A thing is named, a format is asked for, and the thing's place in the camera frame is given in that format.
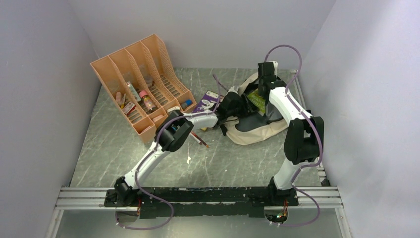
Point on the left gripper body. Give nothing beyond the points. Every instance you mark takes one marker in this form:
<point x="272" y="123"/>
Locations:
<point x="241" y="110"/>

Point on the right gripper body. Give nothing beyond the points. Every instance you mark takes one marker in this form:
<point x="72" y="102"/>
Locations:
<point x="262" y="95"/>

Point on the green illustrated book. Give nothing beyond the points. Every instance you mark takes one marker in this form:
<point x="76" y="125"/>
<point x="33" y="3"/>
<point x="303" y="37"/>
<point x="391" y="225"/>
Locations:
<point x="257" y="100"/>

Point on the purple book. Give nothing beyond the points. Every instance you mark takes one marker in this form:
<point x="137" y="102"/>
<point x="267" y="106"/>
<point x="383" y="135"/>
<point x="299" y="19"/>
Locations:
<point x="208" y="100"/>

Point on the beige canvas backpack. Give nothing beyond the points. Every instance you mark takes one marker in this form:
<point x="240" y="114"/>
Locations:
<point x="251" y="129"/>

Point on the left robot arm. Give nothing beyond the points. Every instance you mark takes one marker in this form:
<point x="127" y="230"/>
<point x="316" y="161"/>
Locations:
<point x="172" y="134"/>

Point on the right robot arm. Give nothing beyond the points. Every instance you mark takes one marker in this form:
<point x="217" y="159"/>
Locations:
<point x="303" y="145"/>

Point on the green white card pack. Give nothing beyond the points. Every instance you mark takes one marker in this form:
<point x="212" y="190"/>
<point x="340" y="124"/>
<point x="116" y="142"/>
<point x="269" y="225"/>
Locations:
<point x="133" y="92"/>

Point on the blue-capped grey bottle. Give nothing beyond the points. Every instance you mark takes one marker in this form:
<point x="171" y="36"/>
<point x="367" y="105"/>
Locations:
<point x="186" y="104"/>

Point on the thin orange pen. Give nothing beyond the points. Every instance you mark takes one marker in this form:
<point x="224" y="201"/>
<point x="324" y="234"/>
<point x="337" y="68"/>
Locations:
<point x="205" y="144"/>

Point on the white red-capped marker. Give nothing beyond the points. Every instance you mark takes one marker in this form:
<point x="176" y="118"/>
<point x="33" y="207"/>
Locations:
<point x="195" y="138"/>

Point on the white stapler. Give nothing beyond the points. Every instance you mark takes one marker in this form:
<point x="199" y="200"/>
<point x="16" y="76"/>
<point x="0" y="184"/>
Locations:
<point x="173" y="110"/>

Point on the clear jar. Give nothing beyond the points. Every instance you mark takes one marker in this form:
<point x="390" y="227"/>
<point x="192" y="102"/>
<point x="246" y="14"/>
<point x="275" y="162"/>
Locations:
<point x="149" y="81"/>

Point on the pink-capped glitter bottle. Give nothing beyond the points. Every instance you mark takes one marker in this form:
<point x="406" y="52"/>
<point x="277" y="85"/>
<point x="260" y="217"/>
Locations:
<point x="147" y="101"/>

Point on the orange plastic file organizer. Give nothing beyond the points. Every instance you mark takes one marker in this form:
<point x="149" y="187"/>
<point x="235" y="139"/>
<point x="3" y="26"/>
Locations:
<point x="141" y="81"/>

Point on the red small box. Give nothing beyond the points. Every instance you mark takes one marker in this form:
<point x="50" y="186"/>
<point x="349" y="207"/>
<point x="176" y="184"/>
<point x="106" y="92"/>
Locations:
<point x="128" y="108"/>

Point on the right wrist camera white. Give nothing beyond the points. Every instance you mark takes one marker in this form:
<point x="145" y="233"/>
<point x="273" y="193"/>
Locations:
<point x="274" y="66"/>

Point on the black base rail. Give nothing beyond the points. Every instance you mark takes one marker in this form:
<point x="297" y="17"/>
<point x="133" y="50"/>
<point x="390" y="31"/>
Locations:
<point x="156" y="202"/>

